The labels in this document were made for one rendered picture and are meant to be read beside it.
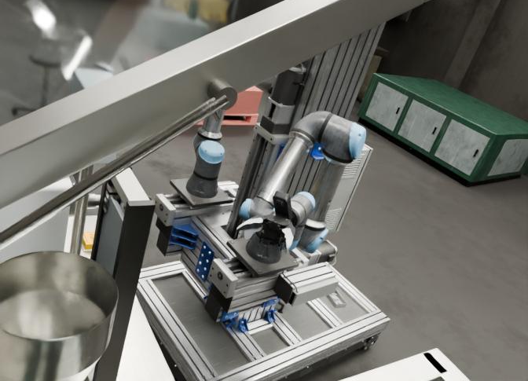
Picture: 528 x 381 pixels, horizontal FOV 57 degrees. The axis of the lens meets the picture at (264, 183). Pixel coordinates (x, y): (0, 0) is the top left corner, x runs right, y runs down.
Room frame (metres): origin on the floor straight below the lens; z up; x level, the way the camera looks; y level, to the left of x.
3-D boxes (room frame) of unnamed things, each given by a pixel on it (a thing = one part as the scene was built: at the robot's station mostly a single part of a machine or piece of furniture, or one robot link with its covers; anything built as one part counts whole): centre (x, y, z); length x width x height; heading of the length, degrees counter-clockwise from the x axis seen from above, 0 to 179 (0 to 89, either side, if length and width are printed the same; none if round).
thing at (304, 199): (1.39, -0.13, 1.21); 0.11 x 0.08 x 0.09; 162
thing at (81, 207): (0.57, 0.23, 1.51); 0.02 x 0.02 x 0.20
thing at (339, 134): (1.64, -0.22, 1.19); 0.15 x 0.12 x 0.55; 72
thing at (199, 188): (2.03, 0.27, 0.87); 0.15 x 0.15 x 0.10
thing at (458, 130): (6.96, -2.26, 0.37); 1.96 x 1.73 x 0.75; 46
